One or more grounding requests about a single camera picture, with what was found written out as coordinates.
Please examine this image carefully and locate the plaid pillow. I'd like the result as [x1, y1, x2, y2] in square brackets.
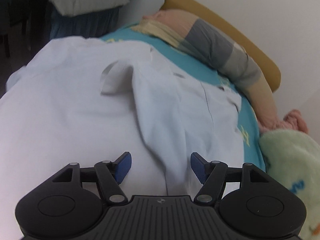
[142, 9, 278, 127]

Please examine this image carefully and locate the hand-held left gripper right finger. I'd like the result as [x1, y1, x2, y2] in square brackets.
[190, 152, 272, 203]

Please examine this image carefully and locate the mustard yellow headboard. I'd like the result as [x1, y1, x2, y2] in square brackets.
[162, 0, 281, 93]

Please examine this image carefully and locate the pink fluffy cloth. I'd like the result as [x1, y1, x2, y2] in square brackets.
[257, 109, 309, 133]

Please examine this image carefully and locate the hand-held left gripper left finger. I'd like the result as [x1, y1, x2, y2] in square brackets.
[51, 152, 132, 203]

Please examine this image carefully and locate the blue covered chair grey cushion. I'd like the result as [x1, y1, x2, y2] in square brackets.
[49, 0, 130, 40]

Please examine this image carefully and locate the white printed t-shirt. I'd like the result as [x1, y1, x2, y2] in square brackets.
[0, 37, 242, 240]

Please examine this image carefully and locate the grey seat cushion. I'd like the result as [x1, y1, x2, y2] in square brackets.
[48, 0, 130, 17]

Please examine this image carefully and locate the teal printed bed sheet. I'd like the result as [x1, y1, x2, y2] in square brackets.
[100, 24, 267, 174]

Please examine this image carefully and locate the green fleece cartoon blanket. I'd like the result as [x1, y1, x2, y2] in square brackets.
[259, 129, 320, 240]

